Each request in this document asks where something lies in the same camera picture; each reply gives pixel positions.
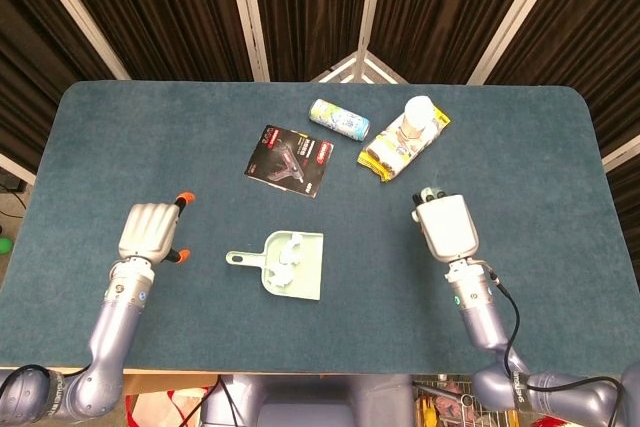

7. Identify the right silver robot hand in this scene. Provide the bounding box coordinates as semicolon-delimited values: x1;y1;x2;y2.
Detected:
410;188;480;263

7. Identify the light green plastic dustpan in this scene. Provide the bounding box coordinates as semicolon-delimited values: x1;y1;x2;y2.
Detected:
224;230;325;302

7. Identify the white paper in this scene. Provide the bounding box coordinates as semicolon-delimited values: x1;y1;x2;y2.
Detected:
268;232;304;291

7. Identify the yellow snack package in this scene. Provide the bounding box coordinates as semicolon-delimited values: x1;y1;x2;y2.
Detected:
356;106;451;183

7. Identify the white paper cup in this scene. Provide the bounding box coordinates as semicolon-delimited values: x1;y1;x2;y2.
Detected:
399;95;434;139

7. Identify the blue green drink can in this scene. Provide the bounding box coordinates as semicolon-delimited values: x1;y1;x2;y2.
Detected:
308;98;372;142

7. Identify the black glue gun packaging card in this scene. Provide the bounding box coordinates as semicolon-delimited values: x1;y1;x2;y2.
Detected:
243;123;335;198

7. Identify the white triangular screen foot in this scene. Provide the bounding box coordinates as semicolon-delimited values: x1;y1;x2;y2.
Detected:
309;49;412;85

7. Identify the dark brown pleated curtain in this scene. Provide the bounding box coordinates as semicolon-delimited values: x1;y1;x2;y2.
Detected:
249;0;374;83
367;0;544;84
487;0;640;158
44;0;256;82
0;0;119;183

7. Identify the grey robot torso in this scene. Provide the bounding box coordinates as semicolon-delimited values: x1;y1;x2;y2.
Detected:
199;374;416;427

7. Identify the blue felt table mat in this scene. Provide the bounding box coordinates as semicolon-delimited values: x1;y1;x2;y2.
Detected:
0;80;640;376

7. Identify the red and white bag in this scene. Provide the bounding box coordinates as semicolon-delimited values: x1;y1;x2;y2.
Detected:
127;385;214;427

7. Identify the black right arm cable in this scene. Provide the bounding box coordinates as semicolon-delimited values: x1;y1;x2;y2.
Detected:
487;271;626;427

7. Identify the wire basket with items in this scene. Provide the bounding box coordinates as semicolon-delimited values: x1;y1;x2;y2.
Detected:
412;374;506;427

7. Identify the black velcro arm strap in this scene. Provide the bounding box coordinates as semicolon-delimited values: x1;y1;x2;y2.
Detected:
511;368;532;412

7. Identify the white screen frame bar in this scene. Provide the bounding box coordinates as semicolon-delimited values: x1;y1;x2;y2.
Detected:
0;151;37;187
602;134;640;173

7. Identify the white screen frame post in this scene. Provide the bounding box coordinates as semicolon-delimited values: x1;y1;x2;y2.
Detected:
22;0;132;81
355;0;389;56
224;0;271;82
467;0;571;85

